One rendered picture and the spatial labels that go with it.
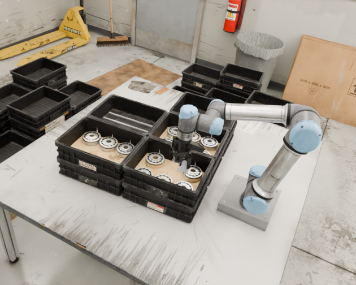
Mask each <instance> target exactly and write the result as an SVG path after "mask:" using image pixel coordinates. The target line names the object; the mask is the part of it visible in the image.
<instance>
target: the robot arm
mask: <svg viewBox="0 0 356 285"><path fill-rule="evenodd" d="M224 119H225V120H244V121H255V122H273V123H283V124H284V125H285V126H290V129H289V130H288V131H287V133H286V134H285V136H284V137H283V145H282V147H281V148H280V149H279V151H278V152H277V154H276V155H275V156H274V158H273V160H272V161H271V162H270V164H269V165H268V166H267V167H266V166H262V165H256V166H253V167H251V168H250V171H249V176H248V180H247V183H246V188H245V190H244V191H243V193H242V194H241V196H240V205H241V207H242V208H243V209H245V210H246V211H248V212H250V213H252V214H264V213H266V212H267V210H268V208H269V203H270V201H271V200H272V199H273V198H274V196H275V194H276V191H275V189H276V188H277V186H278V185H279V184H280V183H281V181H282V180H283V179H284V178H285V176H286V175H287V173H288V172H289V171H290V169H291V168H292V167H293V166H294V164H295V163H296V162H297V161H298V159H299V158H300V156H301V155H306V154H307V153H308V152H312V151H313V150H315V149H316V148H317V147H318V146H319V144H320V142H321V139H322V130H321V124H320V115H319V114H318V112H317V111H316V110H315V109H313V108H312V107H310V106H306V105H300V104H293V103H287V104H286V105H285V106H278V105H253V104H240V103H224V102H223V101H222V100H219V99H215V100H213V101H211V103H210V104H209V105H208V108H207V111H206V113H205V114H201V113H198V110H197V108H196V107H195V106H193V105H184V106H182V107H181V109H180V114H179V123H178V128H177V136H175V137H173V139H172V145H170V153H169V154H172V155H173V159H172V162H174V163H176V162H178V163H179V167H178V168H177V171H178V172H184V175H186V174H187V172H188V171H189V169H190V165H191V162H192V160H191V157H192V152H191V149H193V150H195V151H198V152H201V153H203V152H204V150H205V148H204V146H203V145H202V144H200V143H197V142H194V141H192V138H193V134H194V130H197V131H202V132H206V133H209V134H211V135H212V134H213V135H220V134H221V132H222V129H223V124H224ZM171 148H172V151H171ZM185 159H186V160H185Z"/></svg>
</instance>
